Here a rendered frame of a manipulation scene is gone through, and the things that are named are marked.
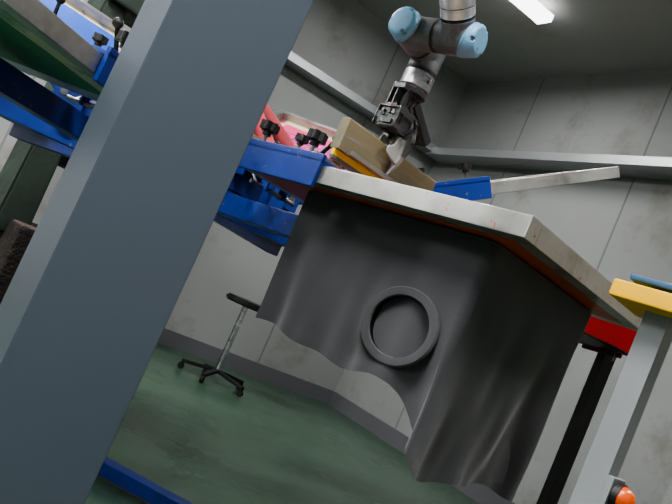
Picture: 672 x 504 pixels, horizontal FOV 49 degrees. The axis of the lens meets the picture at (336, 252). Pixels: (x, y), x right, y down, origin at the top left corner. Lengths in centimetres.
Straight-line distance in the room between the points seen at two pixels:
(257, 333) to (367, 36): 258
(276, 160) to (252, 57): 52
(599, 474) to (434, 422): 28
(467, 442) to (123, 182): 78
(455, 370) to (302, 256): 43
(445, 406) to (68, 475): 62
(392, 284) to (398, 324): 8
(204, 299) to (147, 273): 477
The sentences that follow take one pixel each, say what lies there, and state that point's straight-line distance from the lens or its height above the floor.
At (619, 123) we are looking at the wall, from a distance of 549.
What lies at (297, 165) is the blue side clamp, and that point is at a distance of 152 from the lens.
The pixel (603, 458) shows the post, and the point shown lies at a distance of 121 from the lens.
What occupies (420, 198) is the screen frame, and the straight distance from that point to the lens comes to 131.
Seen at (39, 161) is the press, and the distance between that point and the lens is 455.
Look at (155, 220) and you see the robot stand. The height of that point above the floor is 75.
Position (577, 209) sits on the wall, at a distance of 533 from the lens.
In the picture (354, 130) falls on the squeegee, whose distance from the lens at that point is 168.
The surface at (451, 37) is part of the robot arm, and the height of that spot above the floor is 137.
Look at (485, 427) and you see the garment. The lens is 145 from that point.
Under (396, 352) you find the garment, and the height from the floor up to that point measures 71.
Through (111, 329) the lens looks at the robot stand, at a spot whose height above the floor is 59.
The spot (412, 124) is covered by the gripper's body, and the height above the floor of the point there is 121.
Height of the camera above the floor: 73
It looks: 4 degrees up
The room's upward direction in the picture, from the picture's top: 24 degrees clockwise
